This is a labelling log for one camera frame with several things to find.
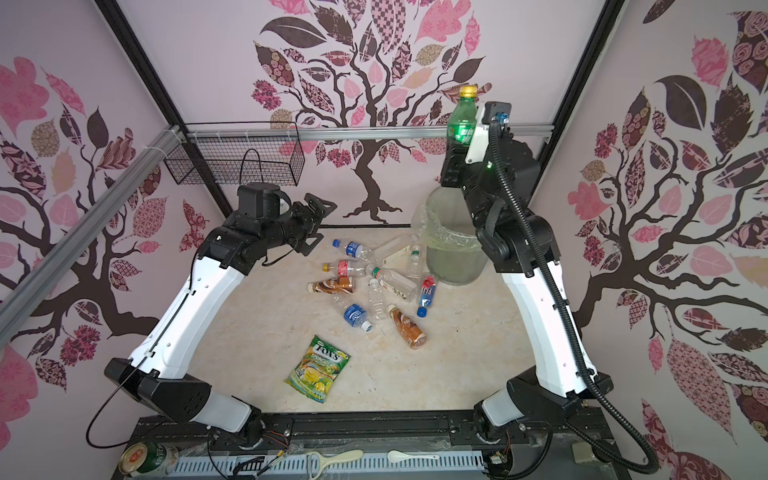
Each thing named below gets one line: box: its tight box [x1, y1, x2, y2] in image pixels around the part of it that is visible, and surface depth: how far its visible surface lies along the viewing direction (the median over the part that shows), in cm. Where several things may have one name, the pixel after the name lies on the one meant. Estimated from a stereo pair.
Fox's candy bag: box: [284, 335, 351, 404], surface depth 83 cm
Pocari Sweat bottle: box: [344, 304, 373, 332], surface depth 91 cm
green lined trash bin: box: [411, 185, 488, 285], surface depth 92 cm
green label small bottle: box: [411, 245, 421, 265], surface depth 111 cm
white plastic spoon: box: [387, 450, 439, 463], surface depth 72 cm
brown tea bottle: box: [387, 304, 427, 350], surface depth 89 cm
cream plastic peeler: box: [306, 449, 364, 480], surface depth 71 cm
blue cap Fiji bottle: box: [417, 275, 436, 318], surface depth 97 cm
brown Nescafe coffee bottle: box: [307, 276, 355, 294], surface depth 99 cm
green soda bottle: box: [447, 85, 477, 146], surface depth 51 cm
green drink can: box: [118, 441, 179, 478], surface depth 65 cm
